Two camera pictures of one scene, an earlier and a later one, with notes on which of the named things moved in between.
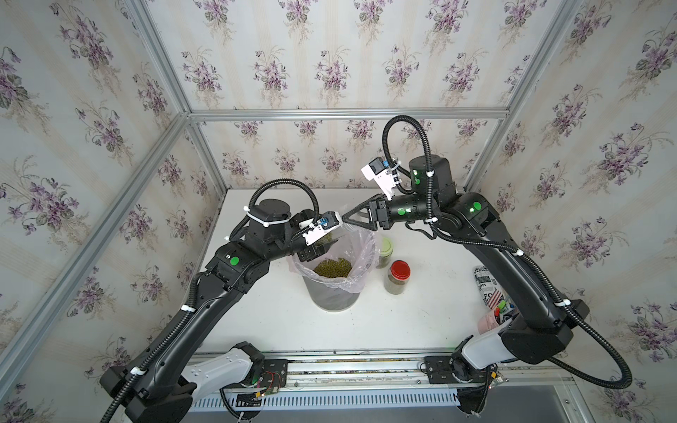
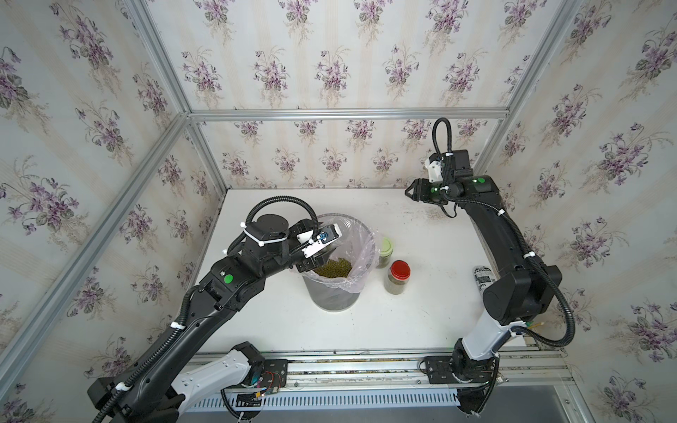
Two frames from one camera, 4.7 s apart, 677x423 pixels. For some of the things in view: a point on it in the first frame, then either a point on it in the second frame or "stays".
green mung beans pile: x=330 y=268 stays
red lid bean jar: x=398 y=274 stays
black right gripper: x=379 y=211 -> x=420 y=189
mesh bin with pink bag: x=334 y=279 stays
